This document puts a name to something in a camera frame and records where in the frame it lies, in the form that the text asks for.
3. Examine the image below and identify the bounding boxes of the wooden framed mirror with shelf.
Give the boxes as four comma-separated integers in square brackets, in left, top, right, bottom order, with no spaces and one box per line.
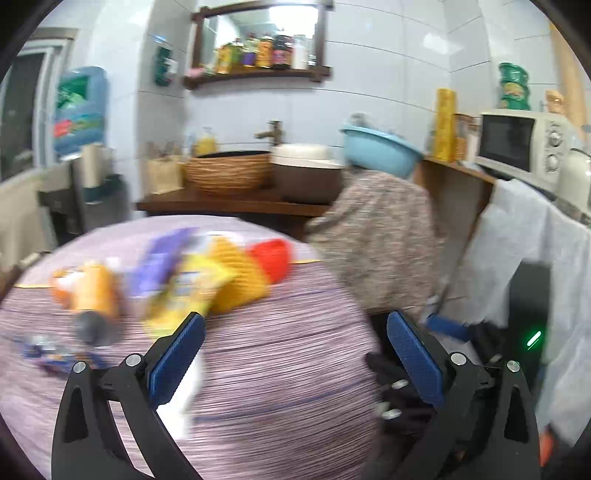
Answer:
[182,0,334,90]

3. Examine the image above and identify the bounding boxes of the yellow soap bottle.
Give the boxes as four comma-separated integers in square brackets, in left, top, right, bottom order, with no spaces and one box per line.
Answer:
[195,127,218,158]

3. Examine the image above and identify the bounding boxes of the yellow snack packet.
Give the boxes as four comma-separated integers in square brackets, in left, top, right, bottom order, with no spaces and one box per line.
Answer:
[141,253,232,335]

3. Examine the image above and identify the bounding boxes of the dark wooden counter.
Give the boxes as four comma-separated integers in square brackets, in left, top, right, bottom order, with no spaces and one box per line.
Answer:
[135,187,345,241]

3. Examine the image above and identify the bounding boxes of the light wooden cabinet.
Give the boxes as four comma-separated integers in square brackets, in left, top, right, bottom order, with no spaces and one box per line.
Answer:
[413,157,497,296]

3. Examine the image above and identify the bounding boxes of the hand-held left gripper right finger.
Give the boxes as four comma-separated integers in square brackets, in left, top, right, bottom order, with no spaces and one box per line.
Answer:
[387,310,542,480]

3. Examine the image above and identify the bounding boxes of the blue water jug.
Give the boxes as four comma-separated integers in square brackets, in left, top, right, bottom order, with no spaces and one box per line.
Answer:
[53,66,109,158]

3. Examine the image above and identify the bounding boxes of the beige utensil holder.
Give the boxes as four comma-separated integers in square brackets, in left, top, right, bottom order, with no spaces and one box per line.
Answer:
[147,141,185,195]

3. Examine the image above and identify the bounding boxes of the purple plastic bag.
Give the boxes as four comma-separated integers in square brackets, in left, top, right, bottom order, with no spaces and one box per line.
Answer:
[124,227,197,298]

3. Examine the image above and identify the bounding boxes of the green hanging packet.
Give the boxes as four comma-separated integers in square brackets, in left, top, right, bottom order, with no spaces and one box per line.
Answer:
[152,37,178,88]

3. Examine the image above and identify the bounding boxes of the red foam net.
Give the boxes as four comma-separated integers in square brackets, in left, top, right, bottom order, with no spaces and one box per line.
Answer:
[246,239,295,284]

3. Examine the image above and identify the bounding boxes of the floral cloth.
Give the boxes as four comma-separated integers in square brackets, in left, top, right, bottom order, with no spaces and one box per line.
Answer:
[305,168,446,315]

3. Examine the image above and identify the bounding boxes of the orange bottle grey cap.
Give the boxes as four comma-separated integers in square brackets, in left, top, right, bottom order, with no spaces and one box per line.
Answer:
[51,260,122,348]

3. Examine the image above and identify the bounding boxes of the brown and white pot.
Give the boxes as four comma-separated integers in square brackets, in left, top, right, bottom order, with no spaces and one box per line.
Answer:
[269,143,347,204]

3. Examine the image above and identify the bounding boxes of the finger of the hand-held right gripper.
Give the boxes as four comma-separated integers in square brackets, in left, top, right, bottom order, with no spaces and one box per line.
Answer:
[366,352,419,433]
[425,314,469,342]

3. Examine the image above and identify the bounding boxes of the white paper roll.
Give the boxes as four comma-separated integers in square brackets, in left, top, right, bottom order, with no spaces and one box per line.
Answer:
[82,144,105,188]

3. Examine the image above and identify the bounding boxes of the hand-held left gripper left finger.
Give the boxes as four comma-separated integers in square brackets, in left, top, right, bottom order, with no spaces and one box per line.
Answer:
[51,312,206,480]

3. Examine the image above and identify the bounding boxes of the water dispenser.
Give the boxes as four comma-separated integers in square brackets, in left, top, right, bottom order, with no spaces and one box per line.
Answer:
[39,173,130,245]

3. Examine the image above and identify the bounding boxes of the yellow sponge cloth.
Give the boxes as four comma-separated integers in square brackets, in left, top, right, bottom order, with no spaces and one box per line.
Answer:
[208,234,273,313]

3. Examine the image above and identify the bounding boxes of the white tissue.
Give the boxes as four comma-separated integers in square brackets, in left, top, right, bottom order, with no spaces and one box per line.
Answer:
[154,348,206,439]

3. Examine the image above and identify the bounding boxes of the white microwave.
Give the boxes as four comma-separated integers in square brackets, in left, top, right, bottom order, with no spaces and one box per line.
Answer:
[475,108,573,190]

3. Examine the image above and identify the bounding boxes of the blue candy wrapper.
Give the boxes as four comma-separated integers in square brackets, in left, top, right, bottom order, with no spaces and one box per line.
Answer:
[11,333,105,377]

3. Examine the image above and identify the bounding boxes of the white cloth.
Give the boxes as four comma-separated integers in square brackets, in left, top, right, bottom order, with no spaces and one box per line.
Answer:
[445,178,591,446]

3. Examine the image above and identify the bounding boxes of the row of condiment bottles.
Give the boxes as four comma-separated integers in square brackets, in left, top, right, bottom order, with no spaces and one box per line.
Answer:
[213,28,310,75]

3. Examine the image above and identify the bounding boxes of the bronze faucet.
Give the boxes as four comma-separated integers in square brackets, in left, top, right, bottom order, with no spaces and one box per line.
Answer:
[255,120,284,146]

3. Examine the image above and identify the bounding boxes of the glass jar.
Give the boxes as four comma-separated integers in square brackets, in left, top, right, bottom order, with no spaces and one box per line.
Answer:
[455,113,481,162]

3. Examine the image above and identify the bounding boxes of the wicker basket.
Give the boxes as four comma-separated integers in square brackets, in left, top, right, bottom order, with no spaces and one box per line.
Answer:
[185,150,273,192]

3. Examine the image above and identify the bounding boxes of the light blue plastic basin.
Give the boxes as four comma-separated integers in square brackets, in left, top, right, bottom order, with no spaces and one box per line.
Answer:
[340,113,423,178]

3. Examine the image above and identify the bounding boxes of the sliding window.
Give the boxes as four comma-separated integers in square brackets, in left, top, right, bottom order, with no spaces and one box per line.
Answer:
[0,30,77,183]

